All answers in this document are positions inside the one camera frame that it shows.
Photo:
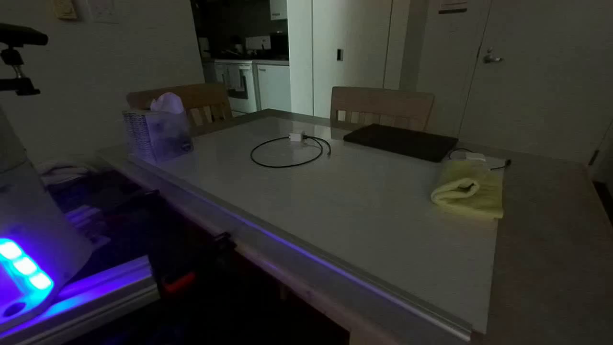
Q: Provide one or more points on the small white flat item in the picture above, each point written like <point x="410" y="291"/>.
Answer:
<point x="469" y="155"/>

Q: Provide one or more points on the dark wall switch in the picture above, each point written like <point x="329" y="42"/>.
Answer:
<point x="339" y="54"/>

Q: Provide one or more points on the black camera on tripod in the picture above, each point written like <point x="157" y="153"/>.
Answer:
<point x="15" y="34"/>

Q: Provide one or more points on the white power adapter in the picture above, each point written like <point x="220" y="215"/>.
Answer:
<point x="295" y="136"/>

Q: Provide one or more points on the wooden chair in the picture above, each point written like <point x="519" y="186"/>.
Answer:
<point x="383" y="105"/>
<point x="203" y="101"/>

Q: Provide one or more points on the grey tissue box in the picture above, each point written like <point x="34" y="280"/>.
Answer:
<point x="159" y="136"/>

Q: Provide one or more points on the white oven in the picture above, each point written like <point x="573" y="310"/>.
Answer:
<point x="237" y="86"/>

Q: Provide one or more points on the red clamp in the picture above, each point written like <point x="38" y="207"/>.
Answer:
<point x="178" y="282"/>

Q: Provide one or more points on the white tissue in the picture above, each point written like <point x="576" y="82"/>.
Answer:
<point x="166" y="101"/>

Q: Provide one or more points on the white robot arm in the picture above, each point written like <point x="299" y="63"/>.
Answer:
<point x="25" y="203"/>

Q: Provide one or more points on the white kitchen cabinet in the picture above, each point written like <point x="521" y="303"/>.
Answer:
<point x="272" y="86"/>

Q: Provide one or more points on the yellow wall note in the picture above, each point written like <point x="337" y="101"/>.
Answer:
<point x="63" y="8"/>

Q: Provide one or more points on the door sign plate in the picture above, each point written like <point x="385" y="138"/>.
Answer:
<point x="452" y="6"/>

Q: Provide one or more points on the yellow folded cloth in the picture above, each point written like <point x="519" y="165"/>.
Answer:
<point x="469" y="192"/>

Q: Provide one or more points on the grey door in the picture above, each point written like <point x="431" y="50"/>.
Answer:
<point x="548" y="77"/>

